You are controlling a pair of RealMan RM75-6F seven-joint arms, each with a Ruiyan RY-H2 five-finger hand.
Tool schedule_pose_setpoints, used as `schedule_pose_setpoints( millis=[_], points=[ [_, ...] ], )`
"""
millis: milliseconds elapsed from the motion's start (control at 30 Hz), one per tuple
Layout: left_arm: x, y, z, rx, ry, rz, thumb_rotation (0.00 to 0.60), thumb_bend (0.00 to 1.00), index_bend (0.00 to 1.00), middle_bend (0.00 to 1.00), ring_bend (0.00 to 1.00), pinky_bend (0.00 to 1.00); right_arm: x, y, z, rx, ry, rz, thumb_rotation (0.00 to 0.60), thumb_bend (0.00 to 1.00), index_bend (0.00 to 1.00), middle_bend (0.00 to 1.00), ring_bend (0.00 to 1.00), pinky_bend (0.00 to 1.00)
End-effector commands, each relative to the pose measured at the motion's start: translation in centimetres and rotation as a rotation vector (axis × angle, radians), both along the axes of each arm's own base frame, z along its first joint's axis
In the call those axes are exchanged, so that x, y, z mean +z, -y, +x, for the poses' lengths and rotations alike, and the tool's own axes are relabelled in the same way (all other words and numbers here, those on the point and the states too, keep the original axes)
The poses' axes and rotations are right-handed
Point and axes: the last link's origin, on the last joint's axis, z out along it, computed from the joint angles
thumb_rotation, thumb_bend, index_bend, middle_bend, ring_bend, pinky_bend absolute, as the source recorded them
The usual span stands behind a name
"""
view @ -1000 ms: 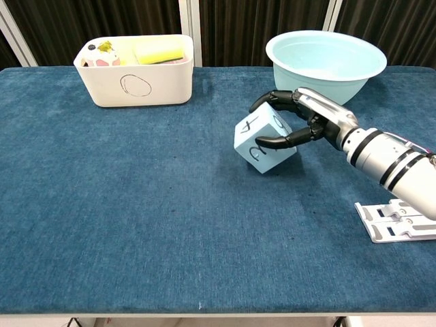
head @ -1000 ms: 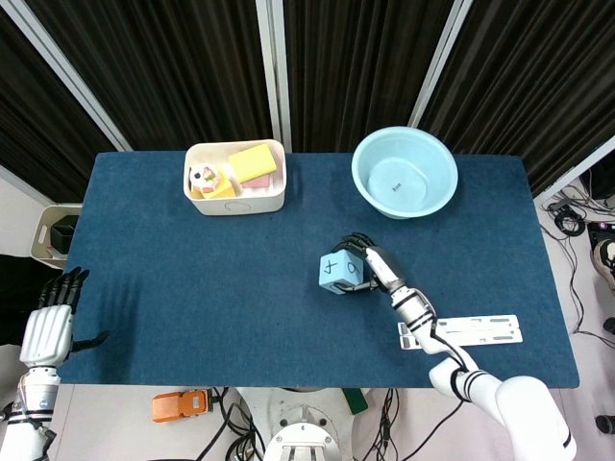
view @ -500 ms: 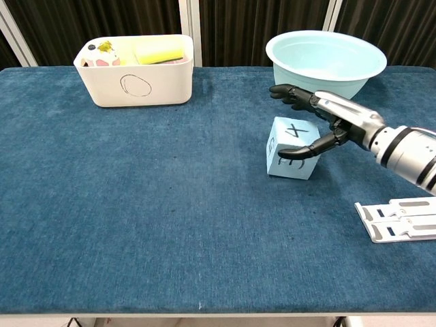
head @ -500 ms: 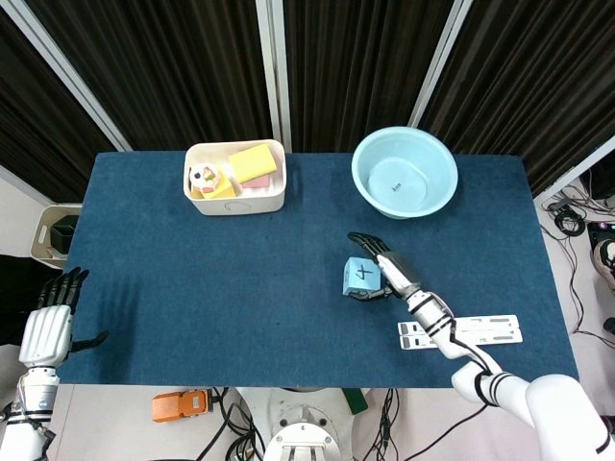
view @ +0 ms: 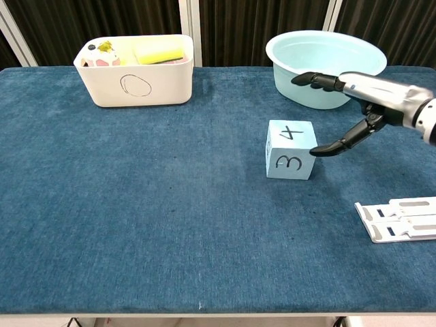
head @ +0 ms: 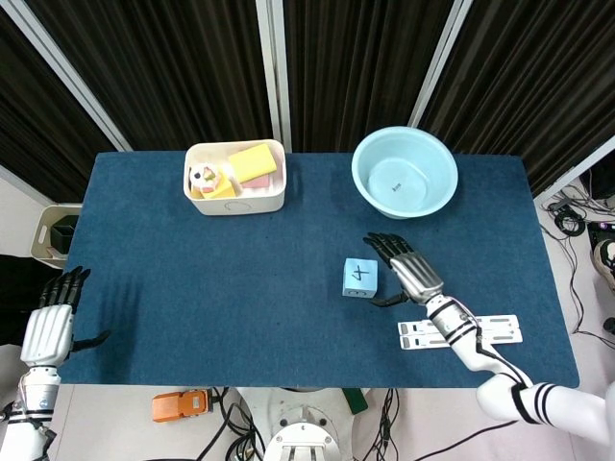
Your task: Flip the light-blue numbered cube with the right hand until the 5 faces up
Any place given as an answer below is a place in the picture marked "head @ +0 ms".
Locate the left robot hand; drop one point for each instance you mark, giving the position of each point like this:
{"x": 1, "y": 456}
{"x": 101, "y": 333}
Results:
{"x": 45, "y": 333}

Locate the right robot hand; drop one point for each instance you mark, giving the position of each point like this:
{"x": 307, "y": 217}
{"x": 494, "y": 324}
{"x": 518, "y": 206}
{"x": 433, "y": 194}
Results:
{"x": 415, "y": 278}

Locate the light blue numbered cube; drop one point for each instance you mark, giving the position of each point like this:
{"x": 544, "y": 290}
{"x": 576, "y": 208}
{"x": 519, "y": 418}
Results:
{"x": 360, "y": 276}

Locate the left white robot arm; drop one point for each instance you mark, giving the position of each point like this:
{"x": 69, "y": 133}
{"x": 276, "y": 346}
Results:
{"x": 33, "y": 394}

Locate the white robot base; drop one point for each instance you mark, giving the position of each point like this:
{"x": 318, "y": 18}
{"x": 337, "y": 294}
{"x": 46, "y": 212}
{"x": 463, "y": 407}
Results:
{"x": 302, "y": 442}

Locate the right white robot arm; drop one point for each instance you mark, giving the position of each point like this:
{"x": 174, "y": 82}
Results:
{"x": 461, "y": 331}

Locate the light blue plastic basin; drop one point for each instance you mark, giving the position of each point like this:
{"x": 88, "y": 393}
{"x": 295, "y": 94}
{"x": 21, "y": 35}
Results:
{"x": 403, "y": 187}

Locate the white folding stand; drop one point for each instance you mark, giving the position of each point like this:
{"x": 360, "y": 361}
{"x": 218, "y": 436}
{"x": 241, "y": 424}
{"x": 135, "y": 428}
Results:
{"x": 499, "y": 329}

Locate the beige plastic bin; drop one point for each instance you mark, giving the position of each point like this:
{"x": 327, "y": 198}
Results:
{"x": 41, "y": 235}

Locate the small black box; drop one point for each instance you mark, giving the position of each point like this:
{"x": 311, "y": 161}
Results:
{"x": 63, "y": 235}

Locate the green flat object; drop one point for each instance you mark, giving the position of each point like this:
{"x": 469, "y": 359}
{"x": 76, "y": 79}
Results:
{"x": 355, "y": 401}

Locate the orange handheld device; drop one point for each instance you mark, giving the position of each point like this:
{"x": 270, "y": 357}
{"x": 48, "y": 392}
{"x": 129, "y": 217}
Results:
{"x": 175, "y": 407}

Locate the blue table cloth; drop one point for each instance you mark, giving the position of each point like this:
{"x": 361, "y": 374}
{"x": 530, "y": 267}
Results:
{"x": 216, "y": 288}

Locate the pink sponge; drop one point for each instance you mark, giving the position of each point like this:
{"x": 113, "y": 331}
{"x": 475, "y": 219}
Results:
{"x": 259, "y": 182}

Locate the black white shoe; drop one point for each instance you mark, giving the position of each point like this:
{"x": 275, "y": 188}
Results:
{"x": 605, "y": 261}

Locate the white plastic storage box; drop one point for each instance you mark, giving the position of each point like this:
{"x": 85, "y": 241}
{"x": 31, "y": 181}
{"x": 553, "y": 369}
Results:
{"x": 235, "y": 206}

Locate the yellow sponge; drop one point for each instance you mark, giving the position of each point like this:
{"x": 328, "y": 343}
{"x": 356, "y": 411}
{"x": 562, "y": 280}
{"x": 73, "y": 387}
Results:
{"x": 252, "y": 163}

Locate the yellow foam block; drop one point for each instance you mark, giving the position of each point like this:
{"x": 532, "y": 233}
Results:
{"x": 226, "y": 190}

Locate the black pleated curtain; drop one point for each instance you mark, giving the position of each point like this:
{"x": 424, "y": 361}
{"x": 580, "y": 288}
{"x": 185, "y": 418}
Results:
{"x": 29, "y": 120}
{"x": 168, "y": 72}
{"x": 528, "y": 72}
{"x": 355, "y": 62}

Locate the white slanted frame post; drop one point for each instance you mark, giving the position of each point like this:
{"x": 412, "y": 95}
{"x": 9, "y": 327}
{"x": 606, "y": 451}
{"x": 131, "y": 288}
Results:
{"x": 439, "y": 62}
{"x": 70, "y": 79}
{"x": 576, "y": 170}

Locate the white upright frame post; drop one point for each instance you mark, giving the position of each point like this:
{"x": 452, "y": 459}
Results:
{"x": 274, "y": 72}

